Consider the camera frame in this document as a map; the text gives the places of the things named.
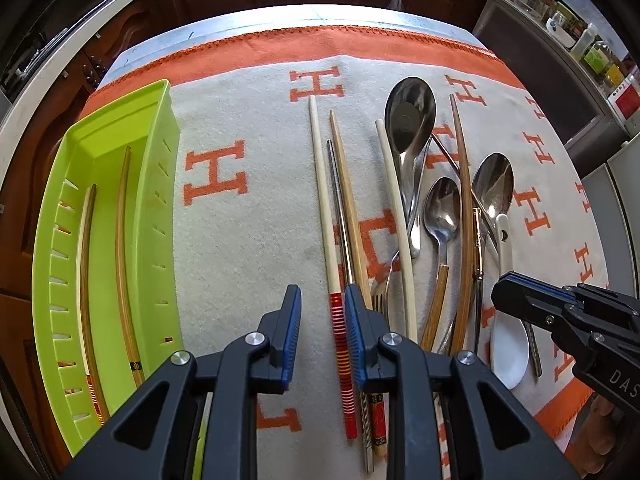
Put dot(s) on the person's right hand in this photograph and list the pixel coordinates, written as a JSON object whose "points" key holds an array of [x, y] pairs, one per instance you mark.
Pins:
{"points": [[600, 427]]}

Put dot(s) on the light wooden chopstick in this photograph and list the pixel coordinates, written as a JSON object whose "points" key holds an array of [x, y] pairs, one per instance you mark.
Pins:
{"points": [[345, 175]]}

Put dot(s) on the steel soup spoon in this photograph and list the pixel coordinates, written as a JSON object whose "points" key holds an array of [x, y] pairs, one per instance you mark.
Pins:
{"points": [[410, 110]]}

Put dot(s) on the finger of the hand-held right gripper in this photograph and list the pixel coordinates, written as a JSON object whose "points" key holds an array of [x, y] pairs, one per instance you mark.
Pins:
{"points": [[525, 302], [540, 284]]}

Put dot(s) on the black stove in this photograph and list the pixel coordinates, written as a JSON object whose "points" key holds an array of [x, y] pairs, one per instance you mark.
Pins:
{"points": [[45, 25]]}

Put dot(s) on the steel chopstick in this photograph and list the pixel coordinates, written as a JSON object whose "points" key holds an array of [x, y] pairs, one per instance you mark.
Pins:
{"points": [[337, 195]]}

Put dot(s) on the green plastic utensil tray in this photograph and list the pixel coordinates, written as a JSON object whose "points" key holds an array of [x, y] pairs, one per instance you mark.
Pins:
{"points": [[150, 160]]}

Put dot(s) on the orange and beige printed blanket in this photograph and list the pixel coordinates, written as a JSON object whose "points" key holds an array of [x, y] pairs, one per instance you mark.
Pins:
{"points": [[240, 260]]}

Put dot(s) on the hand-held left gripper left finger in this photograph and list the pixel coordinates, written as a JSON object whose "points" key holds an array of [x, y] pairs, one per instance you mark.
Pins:
{"points": [[292, 330]]}

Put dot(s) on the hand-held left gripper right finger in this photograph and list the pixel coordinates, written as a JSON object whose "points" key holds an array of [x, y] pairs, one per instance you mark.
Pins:
{"points": [[352, 330]]}

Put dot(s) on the grey metal appliance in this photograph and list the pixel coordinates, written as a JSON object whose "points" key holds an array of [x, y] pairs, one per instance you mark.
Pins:
{"points": [[540, 55]]}

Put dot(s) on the white countertop edge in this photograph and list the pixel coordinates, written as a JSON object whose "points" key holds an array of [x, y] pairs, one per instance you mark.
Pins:
{"points": [[45, 60]]}

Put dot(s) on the white ceramic spoon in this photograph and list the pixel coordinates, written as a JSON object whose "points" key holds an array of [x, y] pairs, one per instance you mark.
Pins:
{"points": [[507, 350]]}

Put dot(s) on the steel fork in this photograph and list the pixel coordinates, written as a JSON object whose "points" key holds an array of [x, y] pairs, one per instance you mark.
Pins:
{"points": [[380, 292]]}

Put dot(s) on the white chopstick red striped end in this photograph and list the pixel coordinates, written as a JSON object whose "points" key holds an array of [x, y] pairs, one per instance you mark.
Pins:
{"points": [[320, 185]]}

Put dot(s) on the large steel spoon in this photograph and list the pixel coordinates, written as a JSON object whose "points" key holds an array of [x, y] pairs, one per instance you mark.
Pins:
{"points": [[492, 180]]}

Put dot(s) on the plain white chopstick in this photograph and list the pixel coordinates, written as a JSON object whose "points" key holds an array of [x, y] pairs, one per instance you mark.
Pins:
{"points": [[395, 200]]}

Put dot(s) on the pale chopstick with striped end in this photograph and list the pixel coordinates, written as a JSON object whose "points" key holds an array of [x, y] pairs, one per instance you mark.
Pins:
{"points": [[85, 280]]}

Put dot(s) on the dark brown wooden chopstick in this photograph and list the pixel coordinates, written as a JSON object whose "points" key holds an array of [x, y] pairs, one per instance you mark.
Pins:
{"points": [[462, 160]]}

